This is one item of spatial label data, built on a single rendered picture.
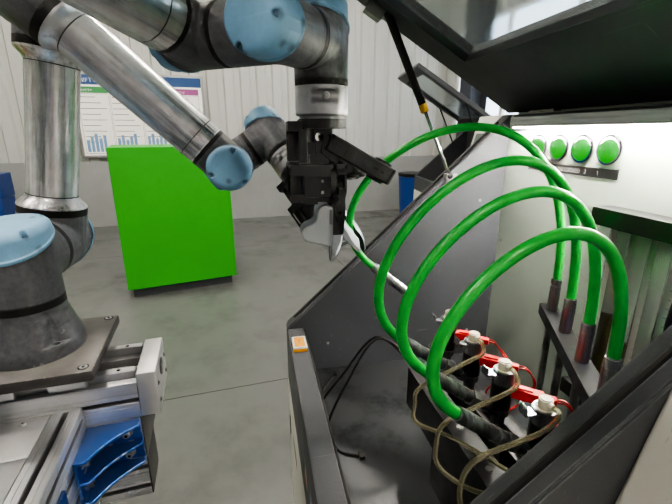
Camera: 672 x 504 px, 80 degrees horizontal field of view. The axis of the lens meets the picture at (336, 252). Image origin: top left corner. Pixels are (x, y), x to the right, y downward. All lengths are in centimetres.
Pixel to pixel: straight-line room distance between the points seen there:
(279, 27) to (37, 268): 55
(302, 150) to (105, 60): 33
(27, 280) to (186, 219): 306
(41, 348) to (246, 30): 60
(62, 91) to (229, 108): 615
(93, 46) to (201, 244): 322
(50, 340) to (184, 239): 307
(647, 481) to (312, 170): 48
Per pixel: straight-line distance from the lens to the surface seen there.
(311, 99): 57
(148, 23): 53
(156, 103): 72
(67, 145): 91
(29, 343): 83
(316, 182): 58
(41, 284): 82
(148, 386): 84
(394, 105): 774
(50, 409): 89
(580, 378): 63
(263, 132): 84
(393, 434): 89
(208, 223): 385
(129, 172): 375
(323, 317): 100
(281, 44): 48
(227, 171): 70
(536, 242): 44
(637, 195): 80
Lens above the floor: 141
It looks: 17 degrees down
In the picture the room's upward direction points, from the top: straight up
